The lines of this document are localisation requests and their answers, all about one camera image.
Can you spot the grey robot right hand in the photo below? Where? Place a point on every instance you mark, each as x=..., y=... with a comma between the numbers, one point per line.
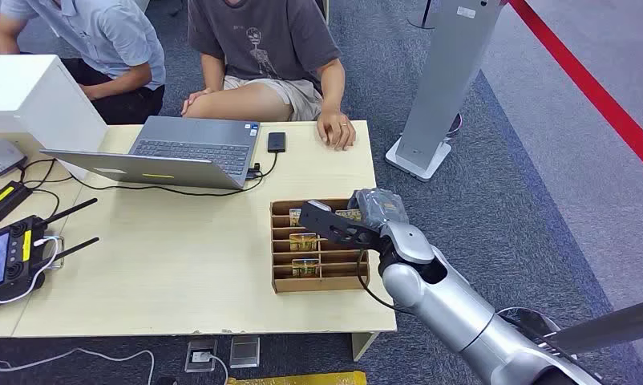
x=377, y=206

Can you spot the person's left forearm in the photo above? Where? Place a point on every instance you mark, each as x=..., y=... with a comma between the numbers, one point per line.
x=333, y=87

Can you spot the person's forearm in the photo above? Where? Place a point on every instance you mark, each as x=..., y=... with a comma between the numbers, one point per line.
x=117, y=82

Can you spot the person's right forearm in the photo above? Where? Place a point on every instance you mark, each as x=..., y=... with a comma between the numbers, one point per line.
x=213, y=72

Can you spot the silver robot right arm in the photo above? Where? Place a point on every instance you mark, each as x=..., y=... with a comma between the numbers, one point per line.
x=449, y=303

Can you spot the green yellow printed card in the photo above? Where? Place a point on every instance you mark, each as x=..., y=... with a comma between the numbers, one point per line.
x=295, y=217
x=305, y=268
x=348, y=214
x=303, y=242

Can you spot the cardboard slotted card holder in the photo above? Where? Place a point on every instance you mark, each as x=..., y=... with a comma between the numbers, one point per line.
x=321, y=268

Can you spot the person's left hand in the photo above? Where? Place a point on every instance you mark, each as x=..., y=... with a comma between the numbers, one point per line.
x=336, y=130

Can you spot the person's hand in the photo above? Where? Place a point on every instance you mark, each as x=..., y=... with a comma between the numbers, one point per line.
x=336, y=130
x=193, y=101

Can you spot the person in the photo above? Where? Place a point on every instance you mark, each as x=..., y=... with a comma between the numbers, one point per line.
x=103, y=48
x=263, y=53

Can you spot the person's right hand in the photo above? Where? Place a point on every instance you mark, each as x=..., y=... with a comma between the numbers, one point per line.
x=193, y=101

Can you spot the black external drive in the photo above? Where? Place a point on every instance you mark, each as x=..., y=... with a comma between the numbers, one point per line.
x=276, y=142

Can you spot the white table leg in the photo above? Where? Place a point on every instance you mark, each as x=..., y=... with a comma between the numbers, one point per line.
x=364, y=345

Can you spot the silver kiosk stand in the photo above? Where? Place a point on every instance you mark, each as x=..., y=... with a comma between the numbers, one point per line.
x=449, y=79

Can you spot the yellow object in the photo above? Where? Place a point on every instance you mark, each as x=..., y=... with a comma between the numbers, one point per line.
x=300, y=379

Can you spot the grey open laptop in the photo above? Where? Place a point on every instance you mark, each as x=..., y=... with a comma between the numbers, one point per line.
x=194, y=151

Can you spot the black stand base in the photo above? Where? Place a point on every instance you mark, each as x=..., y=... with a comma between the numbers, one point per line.
x=422, y=18

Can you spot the grey floor socket cover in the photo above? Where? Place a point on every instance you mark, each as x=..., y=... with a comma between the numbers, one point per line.
x=245, y=352

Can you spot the floor socket with white plug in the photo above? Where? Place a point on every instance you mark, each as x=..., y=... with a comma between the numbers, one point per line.
x=200, y=355

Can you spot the dark grey bar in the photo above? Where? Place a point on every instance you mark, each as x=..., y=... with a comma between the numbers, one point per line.
x=608, y=327

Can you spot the silver metal clip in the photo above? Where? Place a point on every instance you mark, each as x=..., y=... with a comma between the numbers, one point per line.
x=53, y=252

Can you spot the white box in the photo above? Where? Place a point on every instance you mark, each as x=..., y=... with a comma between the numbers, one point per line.
x=29, y=101

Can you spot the black remote controller with antennas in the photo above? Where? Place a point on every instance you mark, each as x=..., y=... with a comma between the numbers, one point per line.
x=11, y=260

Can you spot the black device with yellow label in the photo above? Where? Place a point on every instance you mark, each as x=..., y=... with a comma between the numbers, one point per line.
x=3, y=201

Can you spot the small grey flat device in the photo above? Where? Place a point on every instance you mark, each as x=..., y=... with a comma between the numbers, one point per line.
x=0, y=155

